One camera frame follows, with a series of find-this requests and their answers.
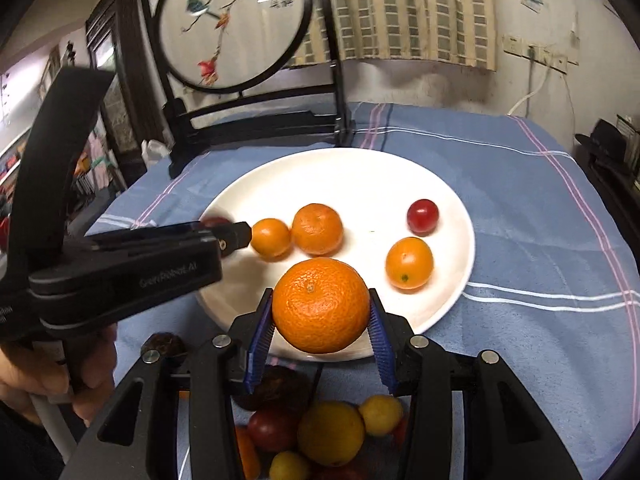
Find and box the black hat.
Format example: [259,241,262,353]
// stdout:
[575,119,633,171]

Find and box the white plastic bag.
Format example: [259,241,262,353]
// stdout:
[141,139,168,171]

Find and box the wrinkled brown passion fruit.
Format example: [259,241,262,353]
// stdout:
[140,332,188,361]
[232,365,313,413]

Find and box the dark wooden framed painting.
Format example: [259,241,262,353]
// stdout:
[85,0,166,181]

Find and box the red cherry tomato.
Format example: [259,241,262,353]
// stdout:
[406,198,440,236]
[392,412,410,448]
[312,462,371,480]

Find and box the large mandarin orange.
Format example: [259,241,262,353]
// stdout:
[272,257,372,354]

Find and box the yellow-green round fruit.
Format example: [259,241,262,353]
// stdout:
[269,450,312,480]

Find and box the round embroidered table screen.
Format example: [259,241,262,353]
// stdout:
[139,0,357,178]

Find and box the white power cable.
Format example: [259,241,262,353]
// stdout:
[506,62,547,117]

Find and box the medium mandarin orange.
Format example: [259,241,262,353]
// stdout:
[291,203,345,256]

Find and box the small yellow round fruit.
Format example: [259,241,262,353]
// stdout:
[358,394,404,437]

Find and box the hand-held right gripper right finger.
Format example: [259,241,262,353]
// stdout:
[367,287,583,480]

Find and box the white oval plate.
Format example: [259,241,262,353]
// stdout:
[194,147,476,363]

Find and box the person's left hand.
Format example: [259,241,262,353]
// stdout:
[0,322,118,427]

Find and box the checked beige curtain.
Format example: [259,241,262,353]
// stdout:
[292,0,501,71]

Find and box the large yellow round fruit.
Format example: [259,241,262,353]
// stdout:
[297,401,366,468]

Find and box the blue striped tablecloth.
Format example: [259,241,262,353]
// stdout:
[85,101,640,480]

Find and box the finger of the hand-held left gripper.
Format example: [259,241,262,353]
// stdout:
[132,221,252,261]

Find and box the white tube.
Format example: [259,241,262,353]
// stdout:
[30,394,77,461]

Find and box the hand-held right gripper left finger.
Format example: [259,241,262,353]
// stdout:
[60,287,275,480]

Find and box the smooth orange kumquat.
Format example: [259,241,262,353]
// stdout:
[250,217,292,261]
[385,236,435,291]

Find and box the cluttered shelf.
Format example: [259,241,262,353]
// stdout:
[0,125,126,221]

